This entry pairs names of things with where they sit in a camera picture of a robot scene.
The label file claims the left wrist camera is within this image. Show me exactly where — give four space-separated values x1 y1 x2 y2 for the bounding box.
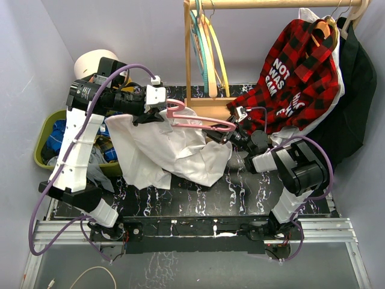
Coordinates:
144 75 167 113

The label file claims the aluminium frame rail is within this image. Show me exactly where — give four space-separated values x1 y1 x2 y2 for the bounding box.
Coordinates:
20 187 371 288

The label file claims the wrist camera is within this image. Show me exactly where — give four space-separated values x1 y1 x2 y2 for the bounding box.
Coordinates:
235 106 248 123
144 75 167 113

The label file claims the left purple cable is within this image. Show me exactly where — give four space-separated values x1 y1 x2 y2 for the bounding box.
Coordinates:
28 63 159 263

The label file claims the black garment on rack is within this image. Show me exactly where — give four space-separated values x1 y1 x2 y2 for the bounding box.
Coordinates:
307 24 377 169

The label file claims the grey garment in basket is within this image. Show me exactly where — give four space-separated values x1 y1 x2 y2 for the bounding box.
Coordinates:
48 146 114 193

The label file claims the yellow hanger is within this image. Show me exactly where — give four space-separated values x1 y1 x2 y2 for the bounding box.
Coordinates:
201 12 230 99

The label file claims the orange wooden hanger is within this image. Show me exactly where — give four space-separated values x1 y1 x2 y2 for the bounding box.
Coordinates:
310 17 339 60

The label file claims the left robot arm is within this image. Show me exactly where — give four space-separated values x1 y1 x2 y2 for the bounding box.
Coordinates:
38 57 167 240

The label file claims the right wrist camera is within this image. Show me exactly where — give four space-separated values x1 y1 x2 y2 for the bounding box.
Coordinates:
235 106 248 123

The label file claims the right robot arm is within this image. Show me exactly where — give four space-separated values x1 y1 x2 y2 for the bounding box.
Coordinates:
204 117 329 239

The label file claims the wooden clothes rack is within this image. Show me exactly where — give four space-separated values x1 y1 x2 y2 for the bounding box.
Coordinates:
183 0 361 120

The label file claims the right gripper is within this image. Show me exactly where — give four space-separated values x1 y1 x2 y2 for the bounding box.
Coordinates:
202 116 253 155

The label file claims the cream wooden hanger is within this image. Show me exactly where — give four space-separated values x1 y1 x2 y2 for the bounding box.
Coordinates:
340 0 371 40

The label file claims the olive green laundry basket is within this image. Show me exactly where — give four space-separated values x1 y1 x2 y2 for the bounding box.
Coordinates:
33 110 123 177

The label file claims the pink hanger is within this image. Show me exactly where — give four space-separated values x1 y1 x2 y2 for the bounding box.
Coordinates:
166 99 236 132

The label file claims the blue garment in basket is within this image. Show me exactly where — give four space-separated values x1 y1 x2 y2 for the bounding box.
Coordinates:
41 119 117 164

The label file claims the red plaid shirt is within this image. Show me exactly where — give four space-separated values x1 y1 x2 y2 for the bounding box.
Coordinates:
227 19 339 134

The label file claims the round pastel drawer cabinet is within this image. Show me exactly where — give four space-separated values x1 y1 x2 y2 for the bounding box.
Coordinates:
74 49 119 79

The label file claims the white shirt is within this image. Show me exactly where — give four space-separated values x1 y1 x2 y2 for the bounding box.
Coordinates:
105 114 232 190

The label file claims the beige cable on floor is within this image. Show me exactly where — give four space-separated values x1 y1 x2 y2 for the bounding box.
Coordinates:
46 266 117 289

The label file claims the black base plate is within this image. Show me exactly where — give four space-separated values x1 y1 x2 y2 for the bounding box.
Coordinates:
114 215 304 256

